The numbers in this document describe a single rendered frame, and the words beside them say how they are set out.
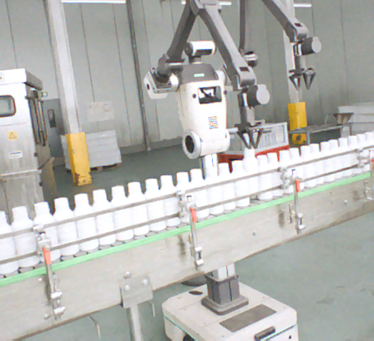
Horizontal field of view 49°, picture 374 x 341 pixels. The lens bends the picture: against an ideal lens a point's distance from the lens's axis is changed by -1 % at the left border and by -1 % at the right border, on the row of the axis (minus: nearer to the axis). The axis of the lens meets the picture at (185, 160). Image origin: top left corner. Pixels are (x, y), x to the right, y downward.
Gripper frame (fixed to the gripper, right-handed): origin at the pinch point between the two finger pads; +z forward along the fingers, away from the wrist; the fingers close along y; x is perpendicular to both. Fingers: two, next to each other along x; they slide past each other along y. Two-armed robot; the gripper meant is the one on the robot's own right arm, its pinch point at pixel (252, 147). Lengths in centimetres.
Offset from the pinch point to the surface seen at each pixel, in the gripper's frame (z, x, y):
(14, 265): 20, -85, -2
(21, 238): 13, -82, -2
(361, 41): -190, 988, -656
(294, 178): 13.8, 11.1, 7.4
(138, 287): 36, -52, 0
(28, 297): 29, -83, 0
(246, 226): 27.5, -8.1, 0.6
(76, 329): 111, -41, -159
